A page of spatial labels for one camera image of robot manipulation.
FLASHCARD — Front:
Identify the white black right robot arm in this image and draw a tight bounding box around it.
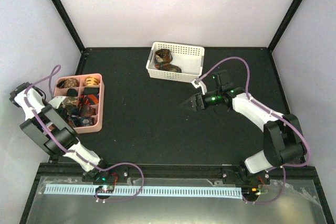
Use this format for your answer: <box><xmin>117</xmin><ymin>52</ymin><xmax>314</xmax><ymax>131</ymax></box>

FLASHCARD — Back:
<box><xmin>180</xmin><ymin>70</ymin><xmax>308</xmax><ymax>184</ymax></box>

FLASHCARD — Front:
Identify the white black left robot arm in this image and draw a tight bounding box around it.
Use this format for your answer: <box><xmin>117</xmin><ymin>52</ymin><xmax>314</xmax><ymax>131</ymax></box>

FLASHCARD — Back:
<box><xmin>9</xmin><ymin>82</ymin><xmax>113</xmax><ymax>182</ymax></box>

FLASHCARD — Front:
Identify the white perforated plastic basket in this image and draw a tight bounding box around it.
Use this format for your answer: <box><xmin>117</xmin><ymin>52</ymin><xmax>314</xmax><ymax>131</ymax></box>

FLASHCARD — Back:
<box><xmin>146</xmin><ymin>41</ymin><xmax>205</xmax><ymax>83</ymax></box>

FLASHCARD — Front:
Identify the brown patterned tie in basket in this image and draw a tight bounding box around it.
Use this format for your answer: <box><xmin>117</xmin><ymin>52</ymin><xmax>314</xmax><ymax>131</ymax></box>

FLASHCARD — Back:
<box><xmin>154</xmin><ymin>49</ymin><xmax>182</xmax><ymax>73</ymax></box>

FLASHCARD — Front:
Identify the orange navy striped tie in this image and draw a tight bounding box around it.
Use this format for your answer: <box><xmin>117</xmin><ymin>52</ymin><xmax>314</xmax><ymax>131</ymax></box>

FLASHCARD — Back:
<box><xmin>79</xmin><ymin>94</ymin><xmax>99</xmax><ymax>106</ymax></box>

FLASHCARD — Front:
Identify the orange patterned rolled tie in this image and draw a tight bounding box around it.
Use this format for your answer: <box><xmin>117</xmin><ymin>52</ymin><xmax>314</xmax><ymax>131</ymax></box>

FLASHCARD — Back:
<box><xmin>84</xmin><ymin>76</ymin><xmax>100</xmax><ymax>87</ymax></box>

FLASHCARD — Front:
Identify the pink divided organizer tray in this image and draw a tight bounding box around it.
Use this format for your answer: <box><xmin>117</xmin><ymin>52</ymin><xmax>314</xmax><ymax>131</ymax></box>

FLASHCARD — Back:
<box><xmin>49</xmin><ymin>73</ymin><xmax>104</xmax><ymax>134</ymax></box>

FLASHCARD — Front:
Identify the dark geometric rolled tie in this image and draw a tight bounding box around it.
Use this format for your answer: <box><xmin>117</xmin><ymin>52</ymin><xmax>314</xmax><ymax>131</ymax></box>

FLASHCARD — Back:
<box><xmin>68</xmin><ymin>116</ymin><xmax>94</xmax><ymax>127</ymax></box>

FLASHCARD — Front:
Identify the camouflage rolled tie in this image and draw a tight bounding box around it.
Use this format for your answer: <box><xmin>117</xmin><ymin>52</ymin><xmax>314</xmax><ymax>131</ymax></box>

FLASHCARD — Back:
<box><xmin>61</xmin><ymin>97</ymin><xmax>78</xmax><ymax>108</ymax></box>

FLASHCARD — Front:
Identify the black rolled tie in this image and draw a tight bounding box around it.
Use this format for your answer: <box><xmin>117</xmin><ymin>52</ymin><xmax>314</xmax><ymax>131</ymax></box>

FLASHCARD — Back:
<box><xmin>66</xmin><ymin>88</ymin><xmax>78</xmax><ymax>97</ymax></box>

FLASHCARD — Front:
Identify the brown monogram rolled tie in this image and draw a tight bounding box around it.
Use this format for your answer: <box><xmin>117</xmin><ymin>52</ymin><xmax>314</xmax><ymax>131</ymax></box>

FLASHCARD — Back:
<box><xmin>56</xmin><ymin>78</ymin><xmax>79</xmax><ymax>89</ymax></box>

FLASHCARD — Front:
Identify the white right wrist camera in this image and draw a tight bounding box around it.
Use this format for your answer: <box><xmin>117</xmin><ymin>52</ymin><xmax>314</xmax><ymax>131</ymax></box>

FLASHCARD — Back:
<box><xmin>191</xmin><ymin>78</ymin><xmax>207</xmax><ymax>95</ymax></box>

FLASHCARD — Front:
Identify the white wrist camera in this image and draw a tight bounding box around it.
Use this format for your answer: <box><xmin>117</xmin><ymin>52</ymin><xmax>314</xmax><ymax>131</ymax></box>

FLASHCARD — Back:
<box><xmin>191</xmin><ymin>78</ymin><xmax>207</xmax><ymax>95</ymax></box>
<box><xmin>48</xmin><ymin>96</ymin><xmax>67</xmax><ymax>109</ymax></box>

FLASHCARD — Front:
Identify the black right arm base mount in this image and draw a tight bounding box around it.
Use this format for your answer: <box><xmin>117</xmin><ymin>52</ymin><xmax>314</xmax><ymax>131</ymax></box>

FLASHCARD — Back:
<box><xmin>221</xmin><ymin>165</ymin><xmax>269</xmax><ymax>185</ymax></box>

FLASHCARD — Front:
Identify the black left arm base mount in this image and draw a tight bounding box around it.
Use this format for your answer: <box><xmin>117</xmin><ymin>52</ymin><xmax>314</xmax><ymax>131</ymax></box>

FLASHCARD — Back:
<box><xmin>81</xmin><ymin>165</ymin><xmax>129</xmax><ymax>185</ymax></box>

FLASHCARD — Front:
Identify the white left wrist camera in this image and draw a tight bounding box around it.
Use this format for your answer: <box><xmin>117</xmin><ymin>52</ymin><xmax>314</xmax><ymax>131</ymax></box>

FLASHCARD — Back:
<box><xmin>48</xmin><ymin>96</ymin><xmax>67</xmax><ymax>109</ymax></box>

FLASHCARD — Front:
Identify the light blue slotted cable duct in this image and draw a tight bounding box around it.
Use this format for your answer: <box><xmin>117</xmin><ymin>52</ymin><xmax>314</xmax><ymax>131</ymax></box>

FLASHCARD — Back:
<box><xmin>44</xmin><ymin>184</ymin><xmax>243</xmax><ymax>199</ymax></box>

